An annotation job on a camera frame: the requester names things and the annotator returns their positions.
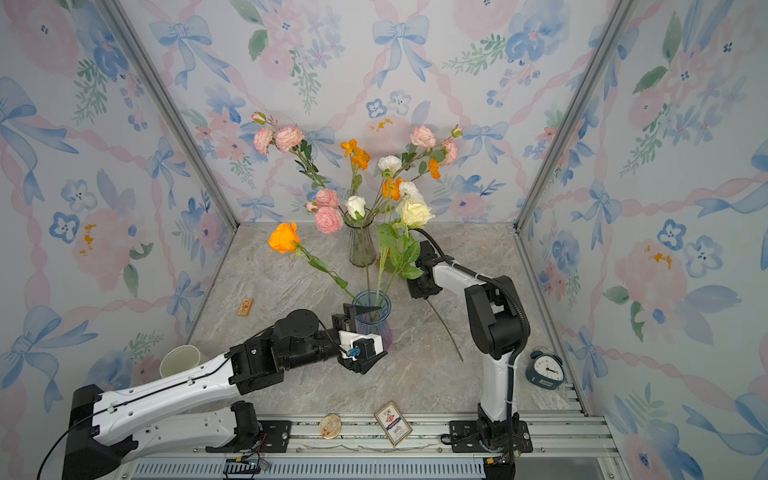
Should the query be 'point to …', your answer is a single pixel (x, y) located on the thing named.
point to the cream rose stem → (404, 254)
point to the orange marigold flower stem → (446, 329)
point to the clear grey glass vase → (361, 252)
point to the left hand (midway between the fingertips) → (380, 322)
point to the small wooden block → (245, 307)
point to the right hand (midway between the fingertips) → (421, 288)
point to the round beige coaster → (330, 426)
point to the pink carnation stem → (329, 214)
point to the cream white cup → (179, 359)
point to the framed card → (393, 422)
